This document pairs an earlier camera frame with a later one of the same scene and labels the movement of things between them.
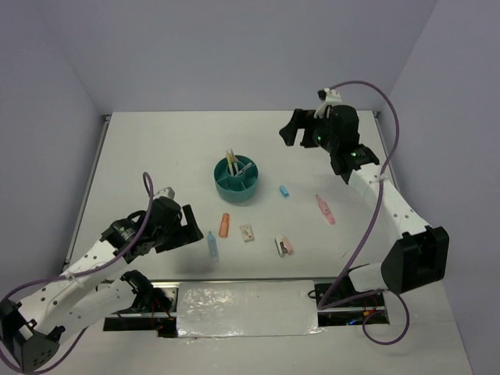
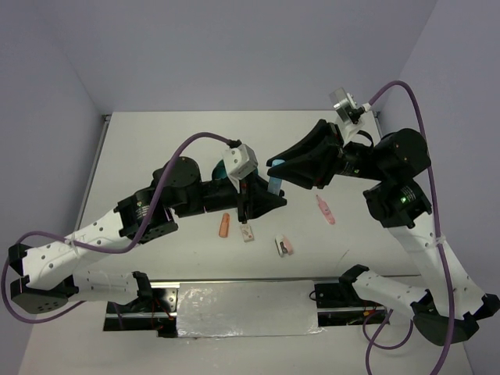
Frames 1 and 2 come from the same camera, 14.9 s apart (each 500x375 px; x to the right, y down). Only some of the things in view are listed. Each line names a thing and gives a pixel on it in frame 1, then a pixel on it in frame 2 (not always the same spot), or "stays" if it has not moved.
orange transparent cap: [224, 225] stays
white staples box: [247, 232] stays
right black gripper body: [305, 119] -> [321, 168]
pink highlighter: [326, 212] stays
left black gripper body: [177, 235] -> [245, 199]
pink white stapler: [283, 245] stays
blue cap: [284, 192] -> [277, 162]
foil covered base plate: [247, 308] stays
